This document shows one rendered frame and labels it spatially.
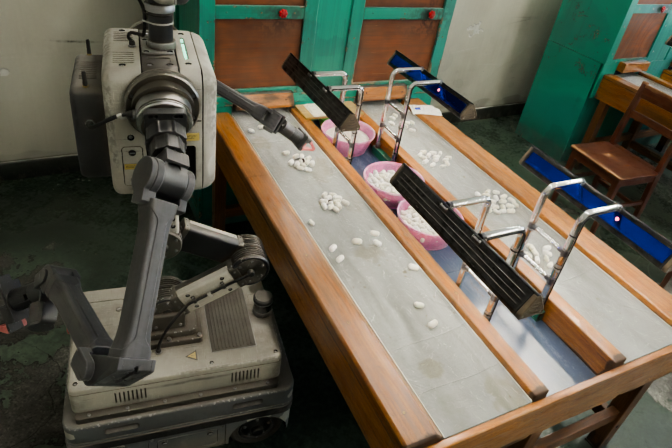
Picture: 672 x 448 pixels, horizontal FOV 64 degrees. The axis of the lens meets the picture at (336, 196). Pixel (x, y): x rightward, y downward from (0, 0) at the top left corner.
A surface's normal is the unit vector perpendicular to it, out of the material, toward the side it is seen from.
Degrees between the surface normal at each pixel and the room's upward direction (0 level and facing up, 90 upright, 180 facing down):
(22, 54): 90
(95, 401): 90
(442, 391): 0
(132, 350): 56
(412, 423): 0
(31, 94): 90
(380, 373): 0
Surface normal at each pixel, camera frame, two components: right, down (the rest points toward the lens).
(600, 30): -0.87, 0.16
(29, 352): 0.14, -0.82
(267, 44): 0.43, 0.55
